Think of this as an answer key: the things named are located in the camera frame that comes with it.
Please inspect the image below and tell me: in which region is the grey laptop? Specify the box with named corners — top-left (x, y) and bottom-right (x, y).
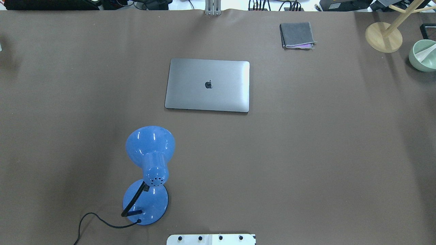
top-left (165, 58), bottom-right (250, 113)

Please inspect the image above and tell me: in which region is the blue desk lamp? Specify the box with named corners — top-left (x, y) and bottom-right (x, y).
top-left (121, 126), bottom-right (175, 226)

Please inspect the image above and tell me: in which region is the folded grey cloth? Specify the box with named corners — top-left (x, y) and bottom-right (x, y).
top-left (279, 22), bottom-right (316, 49)

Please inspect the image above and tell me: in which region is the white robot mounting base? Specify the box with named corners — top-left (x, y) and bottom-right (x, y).
top-left (166, 233), bottom-right (256, 245)

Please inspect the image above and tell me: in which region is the wooden stand with round base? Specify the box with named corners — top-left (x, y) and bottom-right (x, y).
top-left (365, 0), bottom-right (436, 53)

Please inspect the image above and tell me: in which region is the green bowl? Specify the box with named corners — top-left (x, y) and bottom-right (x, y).
top-left (408, 39), bottom-right (436, 72)

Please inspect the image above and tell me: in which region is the aluminium frame post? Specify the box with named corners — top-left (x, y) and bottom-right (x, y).
top-left (204, 0), bottom-right (221, 16)

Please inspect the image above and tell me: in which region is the black lamp power cable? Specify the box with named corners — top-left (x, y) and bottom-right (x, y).
top-left (73, 213), bottom-right (141, 245)

